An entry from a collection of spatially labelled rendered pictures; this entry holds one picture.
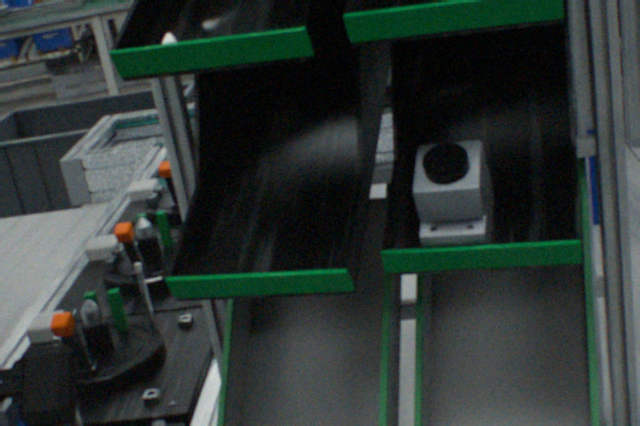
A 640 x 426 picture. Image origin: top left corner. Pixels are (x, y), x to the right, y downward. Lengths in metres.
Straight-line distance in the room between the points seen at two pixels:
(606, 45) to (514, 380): 0.26
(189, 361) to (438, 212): 0.51
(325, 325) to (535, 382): 0.17
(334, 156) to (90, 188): 1.35
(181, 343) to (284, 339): 0.35
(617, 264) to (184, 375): 0.48
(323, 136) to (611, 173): 0.22
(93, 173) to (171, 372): 1.03
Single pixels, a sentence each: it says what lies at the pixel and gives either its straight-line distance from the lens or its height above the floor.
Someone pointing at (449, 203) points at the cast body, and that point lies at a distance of 0.63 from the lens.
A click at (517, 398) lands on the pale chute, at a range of 0.76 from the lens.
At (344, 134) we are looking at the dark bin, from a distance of 0.76.
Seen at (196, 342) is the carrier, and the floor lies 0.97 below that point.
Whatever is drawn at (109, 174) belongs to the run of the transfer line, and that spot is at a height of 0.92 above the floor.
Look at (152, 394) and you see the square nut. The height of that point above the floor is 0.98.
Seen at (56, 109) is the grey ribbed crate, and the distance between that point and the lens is 3.21.
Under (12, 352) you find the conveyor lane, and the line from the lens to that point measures 1.25.
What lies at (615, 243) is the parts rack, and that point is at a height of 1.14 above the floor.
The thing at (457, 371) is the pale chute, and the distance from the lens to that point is 0.77.
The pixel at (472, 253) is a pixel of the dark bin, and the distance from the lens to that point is 0.64.
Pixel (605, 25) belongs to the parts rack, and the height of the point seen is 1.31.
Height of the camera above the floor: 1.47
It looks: 21 degrees down
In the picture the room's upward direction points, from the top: 10 degrees counter-clockwise
